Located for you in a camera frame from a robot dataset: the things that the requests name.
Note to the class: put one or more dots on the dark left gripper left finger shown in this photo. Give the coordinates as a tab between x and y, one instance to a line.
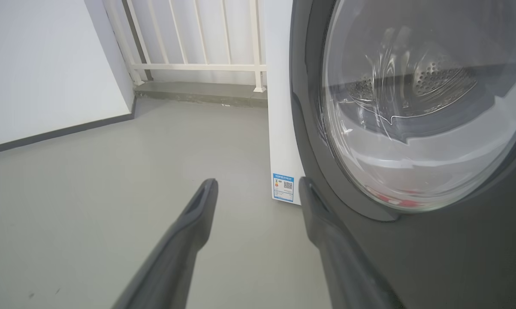
185	240

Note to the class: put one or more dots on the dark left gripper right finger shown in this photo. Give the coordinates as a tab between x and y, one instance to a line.
343	266

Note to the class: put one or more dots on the red garment with white stripe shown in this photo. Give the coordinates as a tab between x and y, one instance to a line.
403	202

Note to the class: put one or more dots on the black round glass washer door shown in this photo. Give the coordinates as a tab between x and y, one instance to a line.
455	257

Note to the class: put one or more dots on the white front-load washing machine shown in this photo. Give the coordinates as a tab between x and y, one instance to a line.
279	107

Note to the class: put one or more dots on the blue energy label sticker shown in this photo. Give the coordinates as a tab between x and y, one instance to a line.
283	189

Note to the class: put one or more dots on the white metal railing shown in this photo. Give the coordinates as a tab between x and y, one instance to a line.
197	67

